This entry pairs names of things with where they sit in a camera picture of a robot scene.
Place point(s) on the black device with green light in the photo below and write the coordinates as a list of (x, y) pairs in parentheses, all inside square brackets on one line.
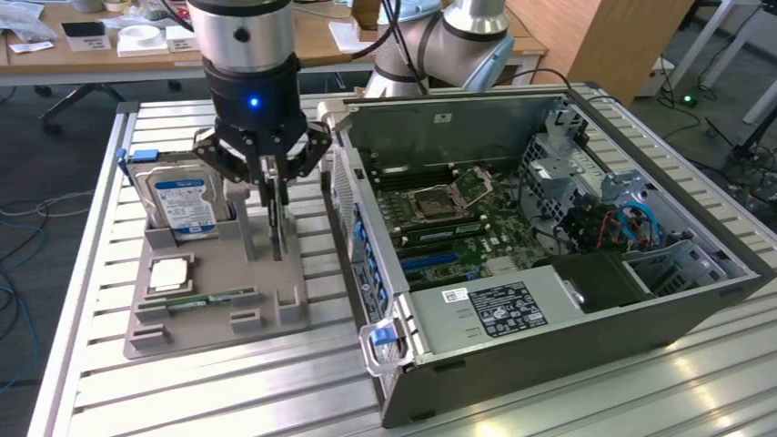
[(688, 98)]

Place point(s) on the clear plastic bag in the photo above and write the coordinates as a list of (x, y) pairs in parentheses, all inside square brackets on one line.
[(24, 23)]

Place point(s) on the metal socket cover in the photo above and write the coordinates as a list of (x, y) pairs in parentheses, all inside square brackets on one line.
[(474, 184)]

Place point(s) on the grey power supply unit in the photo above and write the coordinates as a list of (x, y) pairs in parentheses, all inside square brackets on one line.
[(450, 318)]

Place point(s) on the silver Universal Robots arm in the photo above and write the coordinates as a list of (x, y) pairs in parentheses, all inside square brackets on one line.
[(243, 41)]

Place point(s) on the silver metal drive cage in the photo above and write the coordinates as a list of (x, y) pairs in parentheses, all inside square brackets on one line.
[(680, 268)]

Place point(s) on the black office chair base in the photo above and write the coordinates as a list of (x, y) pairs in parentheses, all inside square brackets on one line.
[(72, 95)]

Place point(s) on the grey plastic parts rack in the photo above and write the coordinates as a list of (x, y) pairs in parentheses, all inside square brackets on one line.
[(212, 268)]

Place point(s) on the perforated metal disk bay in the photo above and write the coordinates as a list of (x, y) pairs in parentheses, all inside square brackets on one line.
[(555, 182)]

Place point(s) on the white frame table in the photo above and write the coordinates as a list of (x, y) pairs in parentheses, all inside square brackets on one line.
[(699, 43)]

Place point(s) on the hard disk with blue bracket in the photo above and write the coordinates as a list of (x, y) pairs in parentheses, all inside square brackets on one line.
[(182, 205)]

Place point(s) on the black and white label box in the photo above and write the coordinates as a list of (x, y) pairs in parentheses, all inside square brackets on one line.
[(86, 34)]

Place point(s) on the stack of white papers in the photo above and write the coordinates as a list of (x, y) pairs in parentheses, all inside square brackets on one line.
[(350, 41)]

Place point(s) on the green motherboard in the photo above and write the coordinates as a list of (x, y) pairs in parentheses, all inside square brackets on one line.
[(504, 236)]

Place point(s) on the white box with red dot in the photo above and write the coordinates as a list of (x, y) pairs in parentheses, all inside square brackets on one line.
[(660, 77)]

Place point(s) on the silver CPU chip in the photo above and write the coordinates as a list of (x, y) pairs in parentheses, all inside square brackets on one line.
[(170, 275)]

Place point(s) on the white labelled box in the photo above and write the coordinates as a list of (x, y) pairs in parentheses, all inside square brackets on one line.
[(179, 38)]

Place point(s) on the brown cardboard box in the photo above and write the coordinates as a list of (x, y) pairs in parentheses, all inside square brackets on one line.
[(364, 13)]

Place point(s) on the loose green RAM stick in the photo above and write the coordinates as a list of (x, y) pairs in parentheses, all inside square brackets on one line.
[(207, 299)]

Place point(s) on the graphics card with metal bracket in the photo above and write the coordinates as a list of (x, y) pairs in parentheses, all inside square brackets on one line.
[(279, 227)]

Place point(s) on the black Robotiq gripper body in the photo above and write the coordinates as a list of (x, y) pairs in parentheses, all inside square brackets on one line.
[(255, 109)]

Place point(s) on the RAM stick with white label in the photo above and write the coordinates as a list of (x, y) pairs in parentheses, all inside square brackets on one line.
[(443, 232)]

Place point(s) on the wooden cabinet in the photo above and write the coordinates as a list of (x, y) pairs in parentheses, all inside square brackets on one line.
[(614, 41)]

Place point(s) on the wooden office desk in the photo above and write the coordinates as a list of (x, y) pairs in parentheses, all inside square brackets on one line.
[(60, 61)]

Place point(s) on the open grey PC case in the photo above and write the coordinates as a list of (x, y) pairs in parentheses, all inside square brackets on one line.
[(547, 359)]

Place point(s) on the red and white card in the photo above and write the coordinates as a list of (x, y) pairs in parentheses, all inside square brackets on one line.
[(31, 47)]

